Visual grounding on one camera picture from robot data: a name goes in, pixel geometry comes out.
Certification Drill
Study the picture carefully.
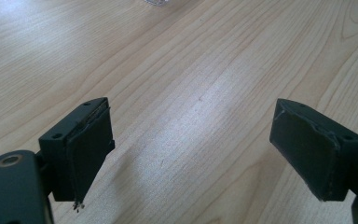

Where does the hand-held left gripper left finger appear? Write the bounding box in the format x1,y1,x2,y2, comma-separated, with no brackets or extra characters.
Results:
38,96,116,213

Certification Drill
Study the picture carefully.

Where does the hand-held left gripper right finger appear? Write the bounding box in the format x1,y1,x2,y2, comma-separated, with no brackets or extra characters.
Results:
268,98,358,203

